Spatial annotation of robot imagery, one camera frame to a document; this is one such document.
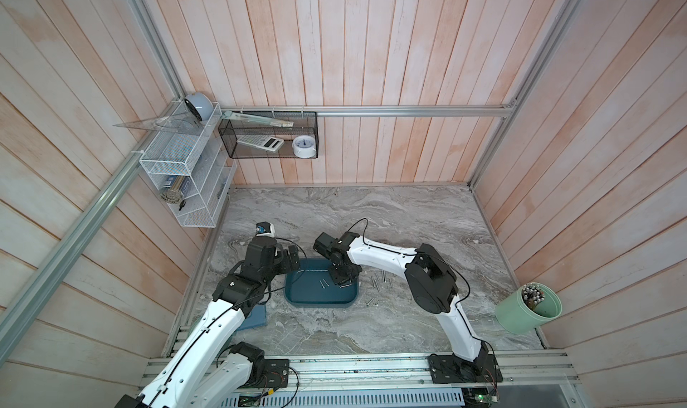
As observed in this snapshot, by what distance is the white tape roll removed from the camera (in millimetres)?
947

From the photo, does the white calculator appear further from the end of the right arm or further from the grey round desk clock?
the end of the right arm

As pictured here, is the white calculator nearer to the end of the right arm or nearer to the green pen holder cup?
the end of the right arm

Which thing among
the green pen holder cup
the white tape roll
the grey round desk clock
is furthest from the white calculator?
the green pen holder cup

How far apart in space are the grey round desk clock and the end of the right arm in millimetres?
538

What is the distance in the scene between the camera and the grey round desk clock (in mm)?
831

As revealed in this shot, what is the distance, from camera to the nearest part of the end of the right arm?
0.69 m

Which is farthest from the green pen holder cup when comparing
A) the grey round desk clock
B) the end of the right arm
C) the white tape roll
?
the grey round desk clock

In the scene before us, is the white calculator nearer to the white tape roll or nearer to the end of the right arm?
the white tape roll

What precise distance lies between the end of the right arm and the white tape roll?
1.08 ft

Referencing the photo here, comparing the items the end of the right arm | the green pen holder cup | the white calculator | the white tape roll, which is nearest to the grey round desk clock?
the white calculator

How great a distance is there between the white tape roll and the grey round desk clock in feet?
0.95

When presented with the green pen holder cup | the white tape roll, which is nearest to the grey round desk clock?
the white tape roll

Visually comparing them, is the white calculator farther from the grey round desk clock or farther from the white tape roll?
the grey round desk clock

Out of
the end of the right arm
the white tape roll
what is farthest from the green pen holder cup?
the white tape roll
